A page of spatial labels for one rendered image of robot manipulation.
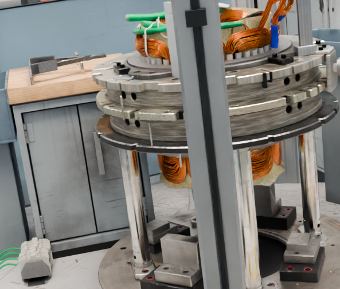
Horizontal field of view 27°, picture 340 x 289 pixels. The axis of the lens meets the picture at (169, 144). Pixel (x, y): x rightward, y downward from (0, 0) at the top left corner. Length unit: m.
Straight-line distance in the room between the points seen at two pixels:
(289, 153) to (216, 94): 1.00
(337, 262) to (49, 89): 0.49
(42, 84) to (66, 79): 0.04
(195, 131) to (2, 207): 0.75
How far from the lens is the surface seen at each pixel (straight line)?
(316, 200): 1.07
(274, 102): 0.85
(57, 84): 1.10
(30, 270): 1.12
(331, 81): 0.92
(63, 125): 1.13
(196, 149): 0.48
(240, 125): 0.86
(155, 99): 0.86
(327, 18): 3.20
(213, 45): 0.46
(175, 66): 0.86
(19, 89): 1.10
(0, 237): 1.21
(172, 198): 1.36
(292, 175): 1.48
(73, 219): 1.17
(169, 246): 0.97
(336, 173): 1.26
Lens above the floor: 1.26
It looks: 17 degrees down
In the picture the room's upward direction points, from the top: 7 degrees counter-clockwise
